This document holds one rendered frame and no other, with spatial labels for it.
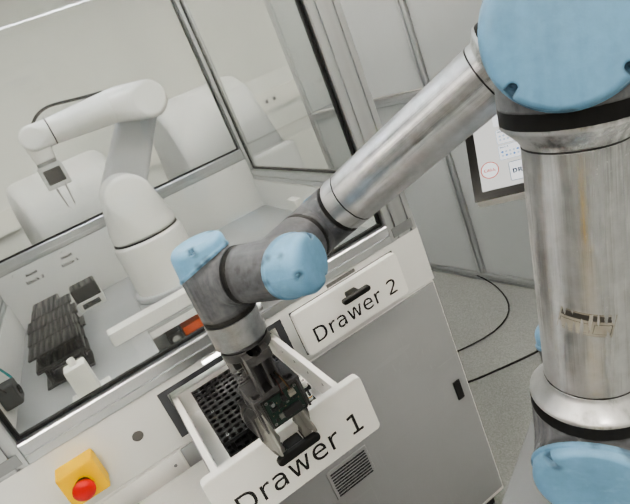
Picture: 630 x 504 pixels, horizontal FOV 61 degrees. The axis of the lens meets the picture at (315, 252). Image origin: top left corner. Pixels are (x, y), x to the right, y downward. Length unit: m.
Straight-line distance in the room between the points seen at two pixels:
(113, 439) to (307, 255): 0.68
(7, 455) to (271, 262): 0.72
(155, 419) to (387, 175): 0.73
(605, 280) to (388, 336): 0.88
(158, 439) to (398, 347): 0.59
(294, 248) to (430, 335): 0.86
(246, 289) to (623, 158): 0.40
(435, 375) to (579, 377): 0.93
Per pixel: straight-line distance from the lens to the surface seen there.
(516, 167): 1.31
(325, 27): 1.19
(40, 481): 1.19
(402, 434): 1.46
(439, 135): 0.61
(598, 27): 0.41
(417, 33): 2.59
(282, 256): 0.59
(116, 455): 1.18
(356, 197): 0.65
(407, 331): 1.35
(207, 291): 0.66
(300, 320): 1.17
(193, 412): 1.20
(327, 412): 0.88
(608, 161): 0.46
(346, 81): 1.19
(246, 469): 0.87
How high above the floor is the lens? 1.42
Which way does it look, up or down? 20 degrees down
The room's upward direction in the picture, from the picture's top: 23 degrees counter-clockwise
